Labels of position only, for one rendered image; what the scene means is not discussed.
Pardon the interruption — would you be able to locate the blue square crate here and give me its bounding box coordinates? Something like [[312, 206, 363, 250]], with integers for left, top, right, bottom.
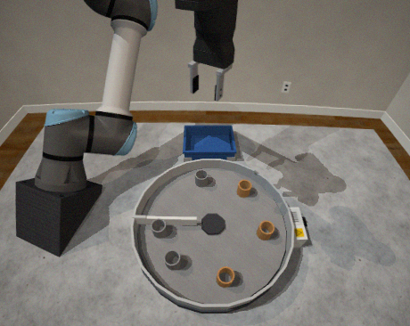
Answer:
[[183, 126, 236, 162]]

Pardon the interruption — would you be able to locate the grey round turntable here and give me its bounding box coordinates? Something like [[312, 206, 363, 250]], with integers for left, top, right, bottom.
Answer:
[[131, 159, 308, 314]]

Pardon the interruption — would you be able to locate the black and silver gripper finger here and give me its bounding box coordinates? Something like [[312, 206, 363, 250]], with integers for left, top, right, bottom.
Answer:
[[215, 64, 233, 102], [188, 61, 200, 94]]

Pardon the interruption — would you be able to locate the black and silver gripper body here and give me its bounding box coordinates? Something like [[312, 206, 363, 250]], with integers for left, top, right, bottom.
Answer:
[[175, 0, 238, 69]]

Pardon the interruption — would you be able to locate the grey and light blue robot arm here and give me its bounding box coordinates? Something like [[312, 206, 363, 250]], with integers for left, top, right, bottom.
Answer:
[[35, 0, 158, 192]]

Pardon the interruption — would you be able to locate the grey metal bushing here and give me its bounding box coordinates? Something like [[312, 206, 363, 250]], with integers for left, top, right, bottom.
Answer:
[[164, 249, 182, 270], [151, 218, 168, 239], [195, 169, 208, 187]]

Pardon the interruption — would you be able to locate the bronze bushing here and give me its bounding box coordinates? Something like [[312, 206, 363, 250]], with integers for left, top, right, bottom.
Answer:
[[237, 180, 251, 198], [217, 266, 234, 288], [257, 221, 275, 240]]

